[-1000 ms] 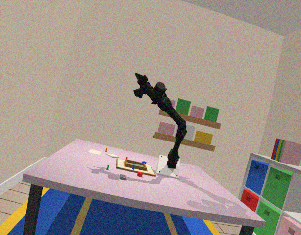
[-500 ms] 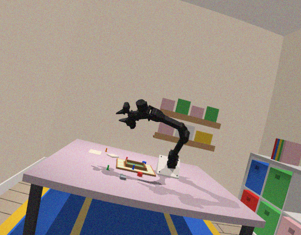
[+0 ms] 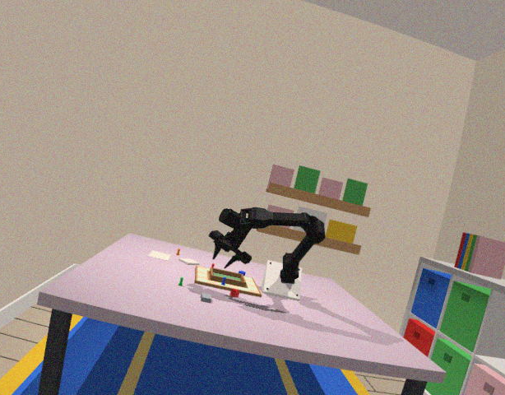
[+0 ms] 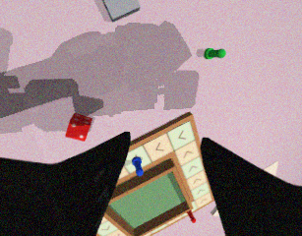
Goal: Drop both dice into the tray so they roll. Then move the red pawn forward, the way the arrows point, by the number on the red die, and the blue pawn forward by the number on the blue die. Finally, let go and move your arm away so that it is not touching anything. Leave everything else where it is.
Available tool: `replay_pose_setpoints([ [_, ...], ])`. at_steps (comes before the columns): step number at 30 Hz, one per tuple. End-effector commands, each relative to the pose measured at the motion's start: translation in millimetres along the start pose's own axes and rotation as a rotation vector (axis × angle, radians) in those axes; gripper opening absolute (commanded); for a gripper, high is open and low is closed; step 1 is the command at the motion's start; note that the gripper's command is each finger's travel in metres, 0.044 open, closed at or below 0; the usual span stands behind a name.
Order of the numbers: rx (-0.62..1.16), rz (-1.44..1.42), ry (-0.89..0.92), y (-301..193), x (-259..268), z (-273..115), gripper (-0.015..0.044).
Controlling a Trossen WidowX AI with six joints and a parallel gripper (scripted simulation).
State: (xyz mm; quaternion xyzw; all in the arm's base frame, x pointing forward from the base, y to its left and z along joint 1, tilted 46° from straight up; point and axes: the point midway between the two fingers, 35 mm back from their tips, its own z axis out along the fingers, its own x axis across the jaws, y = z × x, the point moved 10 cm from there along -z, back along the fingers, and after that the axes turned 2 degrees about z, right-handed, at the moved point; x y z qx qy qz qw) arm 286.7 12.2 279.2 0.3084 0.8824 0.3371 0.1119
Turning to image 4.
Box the red die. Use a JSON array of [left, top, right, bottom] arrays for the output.
[[65, 113, 92, 142]]

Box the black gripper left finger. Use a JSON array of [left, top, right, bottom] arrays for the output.
[[0, 132, 131, 236]]

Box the blue pawn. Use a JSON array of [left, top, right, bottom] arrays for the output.
[[132, 157, 144, 176]]

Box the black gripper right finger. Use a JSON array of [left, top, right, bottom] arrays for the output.
[[200, 138, 302, 236]]

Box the red pawn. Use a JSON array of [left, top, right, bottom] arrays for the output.
[[186, 210, 196, 223]]

